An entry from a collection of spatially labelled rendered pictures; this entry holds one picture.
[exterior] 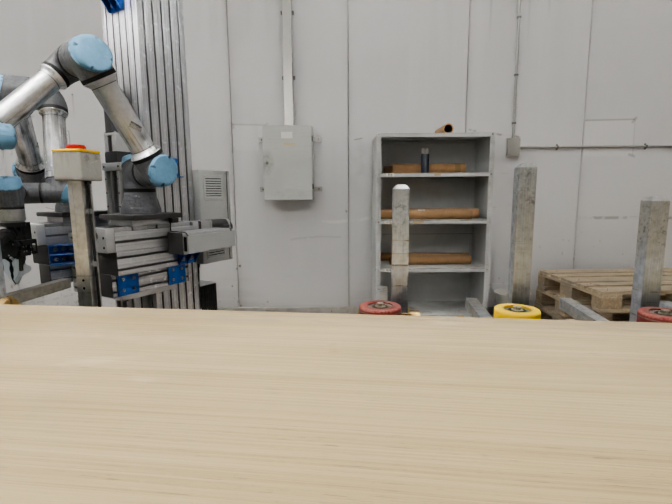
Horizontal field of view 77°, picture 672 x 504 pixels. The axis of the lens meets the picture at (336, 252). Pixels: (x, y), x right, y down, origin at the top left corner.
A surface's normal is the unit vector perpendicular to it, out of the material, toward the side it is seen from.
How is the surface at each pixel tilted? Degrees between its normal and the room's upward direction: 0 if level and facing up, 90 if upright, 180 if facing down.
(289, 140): 90
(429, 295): 90
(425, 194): 90
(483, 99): 90
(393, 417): 0
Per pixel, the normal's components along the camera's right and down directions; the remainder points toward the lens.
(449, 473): 0.00, -0.99
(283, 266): -0.01, 0.14
